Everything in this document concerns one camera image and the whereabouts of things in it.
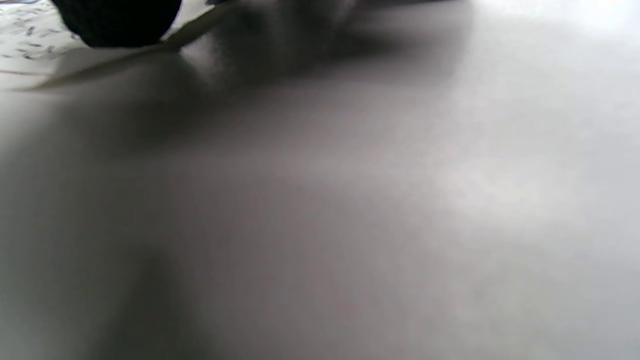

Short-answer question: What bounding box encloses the person's right hand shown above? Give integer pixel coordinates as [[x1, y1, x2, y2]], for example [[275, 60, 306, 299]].
[[50, 0, 183, 49]]

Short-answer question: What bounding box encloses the pink face cartoon poster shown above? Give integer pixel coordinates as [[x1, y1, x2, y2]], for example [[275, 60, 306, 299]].
[[0, 0, 236, 93]]

